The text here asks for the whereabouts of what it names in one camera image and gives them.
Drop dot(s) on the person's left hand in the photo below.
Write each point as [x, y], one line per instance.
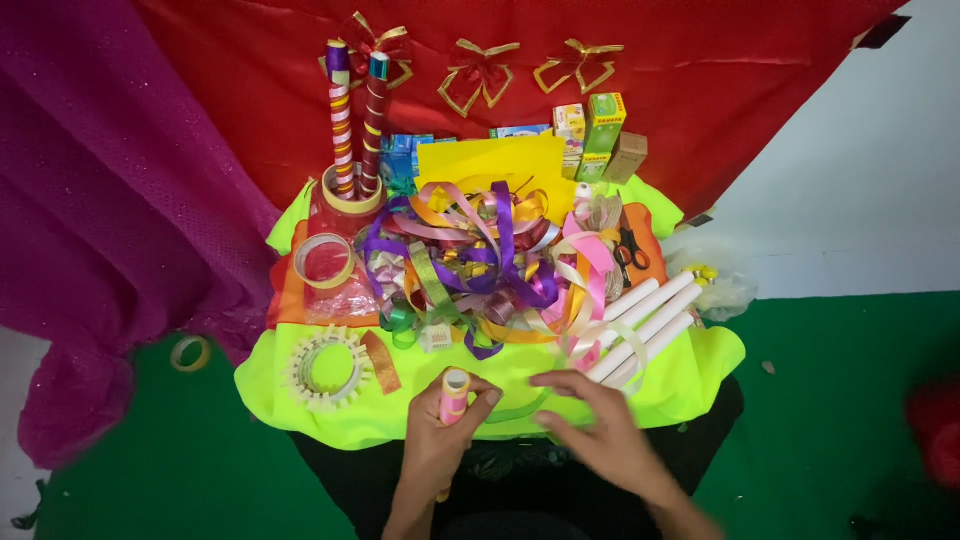
[435, 450]

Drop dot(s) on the person's right hand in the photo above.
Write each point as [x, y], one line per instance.
[607, 442]

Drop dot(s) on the pink ribbon tube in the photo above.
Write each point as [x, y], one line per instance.
[454, 401]

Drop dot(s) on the neon yellow cloth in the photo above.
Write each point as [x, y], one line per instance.
[360, 420]

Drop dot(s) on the black cloth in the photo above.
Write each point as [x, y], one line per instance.
[352, 480]

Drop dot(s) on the translucent green ribbon strip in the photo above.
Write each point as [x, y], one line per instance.
[517, 411]

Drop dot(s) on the gold glitter ribbon piece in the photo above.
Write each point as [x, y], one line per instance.
[381, 364]

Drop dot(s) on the small white patterned tag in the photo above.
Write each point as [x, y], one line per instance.
[436, 337]

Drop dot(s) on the white paper tube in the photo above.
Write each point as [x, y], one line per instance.
[634, 296]
[660, 341]
[660, 294]
[660, 319]

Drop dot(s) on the tape roll with cut strips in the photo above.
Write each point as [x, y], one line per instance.
[300, 371]

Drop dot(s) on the black orange scissors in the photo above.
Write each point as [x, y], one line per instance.
[630, 251]

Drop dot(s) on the clear plastic bag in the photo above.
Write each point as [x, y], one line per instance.
[724, 289]

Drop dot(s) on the pile of colourful ribbons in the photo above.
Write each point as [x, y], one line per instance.
[480, 262]

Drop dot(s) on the yellow tape roll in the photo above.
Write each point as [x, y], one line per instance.
[341, 279]
[180, 358]
[352, 204]

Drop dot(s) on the orange cloth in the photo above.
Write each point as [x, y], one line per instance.
[289, 296]

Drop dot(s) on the beige mesh ribbon roll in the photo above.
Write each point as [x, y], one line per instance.
[600, 214]

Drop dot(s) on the clear plastic jar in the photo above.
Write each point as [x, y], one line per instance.
[334, 225]

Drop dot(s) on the small green box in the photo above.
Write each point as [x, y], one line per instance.
[592, 166]

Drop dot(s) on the brown cardboard box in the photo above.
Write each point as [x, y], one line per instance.
[626, 157]

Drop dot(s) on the yellow paper sheet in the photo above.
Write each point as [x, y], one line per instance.
[495, 161]

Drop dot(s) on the blue cardboard boxes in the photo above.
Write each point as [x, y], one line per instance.
[397, 157]

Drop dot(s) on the yellow white small box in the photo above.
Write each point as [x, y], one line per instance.
[570, 127]

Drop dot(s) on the tall green box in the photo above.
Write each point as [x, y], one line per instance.
[604, 124]

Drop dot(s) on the flat blue box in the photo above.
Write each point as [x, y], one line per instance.
[521, 131]

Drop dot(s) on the teal tipped ribbon wrapped stick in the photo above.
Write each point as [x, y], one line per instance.
[373, 127]

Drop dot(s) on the red blurred object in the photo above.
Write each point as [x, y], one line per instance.
[937, 435]

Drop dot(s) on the purple tipped ribbon wrapped stick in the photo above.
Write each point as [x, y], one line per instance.
[342, 127]

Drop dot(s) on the red backdrop cloth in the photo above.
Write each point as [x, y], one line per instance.
[712, 90]

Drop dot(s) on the red gold ribbon bow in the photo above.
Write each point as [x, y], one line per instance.
[476, 75]
[375, 45]
[577, 64]

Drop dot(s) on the magenta glitter cloth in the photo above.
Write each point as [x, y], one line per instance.
[112, 187]

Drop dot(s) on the black tape strip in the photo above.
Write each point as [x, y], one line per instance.
[881, 31]

